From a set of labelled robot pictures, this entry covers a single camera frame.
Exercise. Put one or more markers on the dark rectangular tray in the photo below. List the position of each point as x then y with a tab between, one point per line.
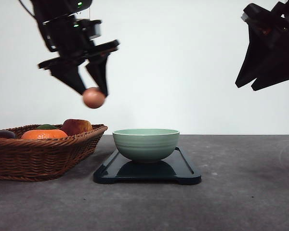
175	166

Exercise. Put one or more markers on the green ceramic bowl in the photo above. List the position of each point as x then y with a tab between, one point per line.
146	144

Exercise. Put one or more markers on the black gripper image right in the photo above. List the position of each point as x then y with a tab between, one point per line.
267	55

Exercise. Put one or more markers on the orange tangerine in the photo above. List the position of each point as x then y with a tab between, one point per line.
44	134

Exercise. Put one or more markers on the brown egg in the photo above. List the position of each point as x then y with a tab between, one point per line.
93	97

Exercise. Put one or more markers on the red yellow apple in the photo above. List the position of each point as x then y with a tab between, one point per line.
76	126

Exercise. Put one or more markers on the dark purple fruit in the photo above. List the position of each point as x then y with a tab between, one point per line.
7	134

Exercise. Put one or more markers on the brown wicker basket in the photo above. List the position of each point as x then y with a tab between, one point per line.
44	160

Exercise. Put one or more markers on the green fruit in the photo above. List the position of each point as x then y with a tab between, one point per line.
46	126

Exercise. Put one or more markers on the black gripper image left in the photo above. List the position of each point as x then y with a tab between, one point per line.
69	38

